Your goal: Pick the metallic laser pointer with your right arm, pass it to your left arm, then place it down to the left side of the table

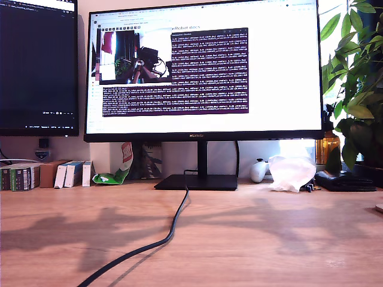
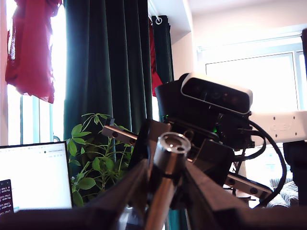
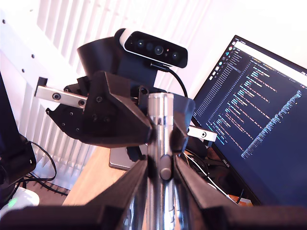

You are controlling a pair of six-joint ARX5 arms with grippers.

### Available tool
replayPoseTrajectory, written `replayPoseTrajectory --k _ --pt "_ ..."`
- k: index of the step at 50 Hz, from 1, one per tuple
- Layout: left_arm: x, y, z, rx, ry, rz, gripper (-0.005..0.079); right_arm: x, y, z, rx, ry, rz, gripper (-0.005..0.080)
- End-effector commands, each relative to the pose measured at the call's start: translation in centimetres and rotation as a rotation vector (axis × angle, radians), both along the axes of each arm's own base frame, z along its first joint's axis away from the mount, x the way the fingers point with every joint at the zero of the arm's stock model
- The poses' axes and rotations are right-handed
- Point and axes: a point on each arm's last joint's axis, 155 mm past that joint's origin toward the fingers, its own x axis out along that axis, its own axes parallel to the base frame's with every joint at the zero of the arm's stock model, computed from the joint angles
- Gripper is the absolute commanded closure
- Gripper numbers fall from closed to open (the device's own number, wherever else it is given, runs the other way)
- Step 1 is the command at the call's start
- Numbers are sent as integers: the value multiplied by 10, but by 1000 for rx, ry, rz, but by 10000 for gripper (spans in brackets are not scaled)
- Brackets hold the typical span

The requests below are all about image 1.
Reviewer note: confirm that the small black cube device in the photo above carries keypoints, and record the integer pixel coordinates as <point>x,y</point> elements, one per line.
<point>44,143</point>

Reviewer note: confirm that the white game controller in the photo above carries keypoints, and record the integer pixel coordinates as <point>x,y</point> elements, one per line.
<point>257,172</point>

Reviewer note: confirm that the black leather wallet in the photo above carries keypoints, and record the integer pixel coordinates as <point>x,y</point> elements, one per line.
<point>345,181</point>

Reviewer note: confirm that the blue white shield badge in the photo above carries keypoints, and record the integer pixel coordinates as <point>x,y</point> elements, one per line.
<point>42,155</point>

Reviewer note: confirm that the black Huawei computer monitor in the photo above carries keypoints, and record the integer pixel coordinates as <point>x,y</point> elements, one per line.
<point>269,125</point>

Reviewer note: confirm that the green leafy houseplant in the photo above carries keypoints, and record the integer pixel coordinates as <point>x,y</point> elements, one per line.
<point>359,104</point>

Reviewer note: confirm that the dark plant pot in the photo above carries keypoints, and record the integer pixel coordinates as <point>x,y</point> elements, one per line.
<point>371,175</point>

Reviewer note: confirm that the crumpled white plastic bag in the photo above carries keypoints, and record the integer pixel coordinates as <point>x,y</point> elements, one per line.
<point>290,174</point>

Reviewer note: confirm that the dark-screen computer monitor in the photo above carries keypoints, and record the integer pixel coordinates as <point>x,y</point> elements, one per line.
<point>36,74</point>

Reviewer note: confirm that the green printed box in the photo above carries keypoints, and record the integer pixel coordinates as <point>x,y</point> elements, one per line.
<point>18,178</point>
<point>5,178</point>

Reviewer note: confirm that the grey patterned carton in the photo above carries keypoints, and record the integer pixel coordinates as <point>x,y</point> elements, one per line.
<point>152,161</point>

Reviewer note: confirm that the small white blue box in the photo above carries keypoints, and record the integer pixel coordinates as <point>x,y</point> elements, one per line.
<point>86,175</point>
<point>60,177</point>
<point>70,175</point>

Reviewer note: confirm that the green snack bag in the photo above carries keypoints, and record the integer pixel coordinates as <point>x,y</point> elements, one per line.
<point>113,178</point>

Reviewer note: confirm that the brown cardboard box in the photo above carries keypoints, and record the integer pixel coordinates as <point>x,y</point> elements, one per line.
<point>48,175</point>

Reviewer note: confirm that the amber glass spray bottle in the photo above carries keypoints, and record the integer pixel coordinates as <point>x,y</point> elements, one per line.
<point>327,146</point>

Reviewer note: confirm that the small black blue clip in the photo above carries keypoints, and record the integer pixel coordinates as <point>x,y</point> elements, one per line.
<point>309,187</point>

